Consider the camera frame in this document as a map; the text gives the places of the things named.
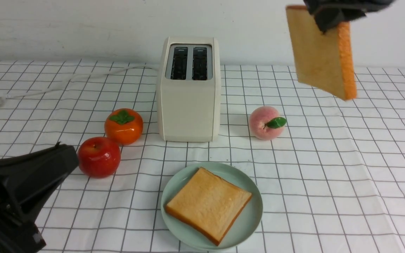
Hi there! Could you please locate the toasted bread slice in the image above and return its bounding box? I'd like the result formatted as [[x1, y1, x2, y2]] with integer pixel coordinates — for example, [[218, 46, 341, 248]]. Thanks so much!
[[165, 167, 252, 246], [285, 5, 357, 100]]

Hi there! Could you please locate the pink peach with leaf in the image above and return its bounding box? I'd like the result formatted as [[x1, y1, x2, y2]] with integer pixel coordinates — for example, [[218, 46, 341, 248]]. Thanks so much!
[[249, 106, 287, 141]]

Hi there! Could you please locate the white power cable with plug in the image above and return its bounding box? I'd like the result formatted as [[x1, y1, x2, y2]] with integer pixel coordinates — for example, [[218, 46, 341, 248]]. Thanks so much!
[[0, 65, 159, 107]]

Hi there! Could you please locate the white checked tablecloth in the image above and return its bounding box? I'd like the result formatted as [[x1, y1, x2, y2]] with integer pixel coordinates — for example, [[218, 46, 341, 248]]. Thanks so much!
[[0, 60, 405, 253]]

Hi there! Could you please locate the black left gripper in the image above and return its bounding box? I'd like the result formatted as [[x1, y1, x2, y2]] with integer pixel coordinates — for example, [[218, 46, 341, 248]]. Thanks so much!
[[0, 143, 79, 253]]

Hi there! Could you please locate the pale green plate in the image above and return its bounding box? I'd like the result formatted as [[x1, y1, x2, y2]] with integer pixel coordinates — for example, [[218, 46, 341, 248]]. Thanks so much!
[[160, 162, 263, 252]]

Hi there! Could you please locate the red apple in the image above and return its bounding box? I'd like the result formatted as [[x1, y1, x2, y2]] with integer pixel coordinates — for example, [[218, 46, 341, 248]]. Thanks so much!
[[77, 137, 121, 179]]

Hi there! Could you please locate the orange persimmon with leaf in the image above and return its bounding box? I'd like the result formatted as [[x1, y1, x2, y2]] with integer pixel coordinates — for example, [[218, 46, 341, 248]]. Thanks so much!
[[104, 108, 144, 145]]

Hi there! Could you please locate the cream white toaster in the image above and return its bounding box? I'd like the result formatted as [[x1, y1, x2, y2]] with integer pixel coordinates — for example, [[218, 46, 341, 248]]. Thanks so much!
[[156, 37, 221, 142]]

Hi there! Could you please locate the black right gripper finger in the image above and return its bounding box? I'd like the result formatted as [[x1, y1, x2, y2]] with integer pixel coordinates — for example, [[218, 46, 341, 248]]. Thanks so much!
[[311, 8, 366, 33]]

